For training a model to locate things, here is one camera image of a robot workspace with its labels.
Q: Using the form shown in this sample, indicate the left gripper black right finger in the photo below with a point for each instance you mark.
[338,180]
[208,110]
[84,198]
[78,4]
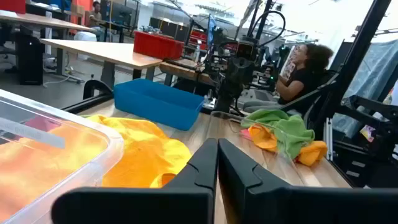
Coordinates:
[264,205]

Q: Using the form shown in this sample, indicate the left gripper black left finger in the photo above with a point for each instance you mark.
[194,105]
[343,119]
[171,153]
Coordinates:
[186,202]

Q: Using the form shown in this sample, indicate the pink microfiber towel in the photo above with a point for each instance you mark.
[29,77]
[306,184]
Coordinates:
[245,133]

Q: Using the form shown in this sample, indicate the orange microfiber towel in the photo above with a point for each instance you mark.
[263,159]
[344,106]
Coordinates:
[264,138]
[312,152]
[46,161]

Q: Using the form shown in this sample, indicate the yellow microfiber towel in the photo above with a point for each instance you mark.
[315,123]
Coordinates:
[140,152]

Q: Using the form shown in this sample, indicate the green microfiber towel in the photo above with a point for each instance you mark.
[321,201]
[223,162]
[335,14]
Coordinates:
[290,130]

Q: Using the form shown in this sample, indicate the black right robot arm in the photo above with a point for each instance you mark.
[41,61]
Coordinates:
[225,99]

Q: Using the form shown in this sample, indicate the seated person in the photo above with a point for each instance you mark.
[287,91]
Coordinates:
[298,81]

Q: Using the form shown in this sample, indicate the red plastic bin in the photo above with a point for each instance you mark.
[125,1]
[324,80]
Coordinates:
[157,46]

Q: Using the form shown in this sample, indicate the blue plastic bin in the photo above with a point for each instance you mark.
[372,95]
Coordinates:
[155,104]

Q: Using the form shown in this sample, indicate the clear plastic storage bin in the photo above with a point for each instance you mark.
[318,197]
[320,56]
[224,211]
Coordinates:
[93,174]

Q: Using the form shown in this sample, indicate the blue tarp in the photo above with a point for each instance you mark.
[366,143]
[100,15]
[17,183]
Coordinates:
[373,71]

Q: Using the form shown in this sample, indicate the light wooden desk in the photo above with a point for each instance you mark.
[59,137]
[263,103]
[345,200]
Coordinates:
[109,53]

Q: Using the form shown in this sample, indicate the distant person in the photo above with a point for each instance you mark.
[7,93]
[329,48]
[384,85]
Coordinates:
[95,15]

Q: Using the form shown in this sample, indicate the long wooden desk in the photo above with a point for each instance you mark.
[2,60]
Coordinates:
[40,21]

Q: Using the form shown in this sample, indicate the black computer tower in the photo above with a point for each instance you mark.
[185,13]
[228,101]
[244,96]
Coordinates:
[29,59]

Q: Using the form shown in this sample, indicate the black frame post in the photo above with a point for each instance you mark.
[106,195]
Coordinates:
[357,56]

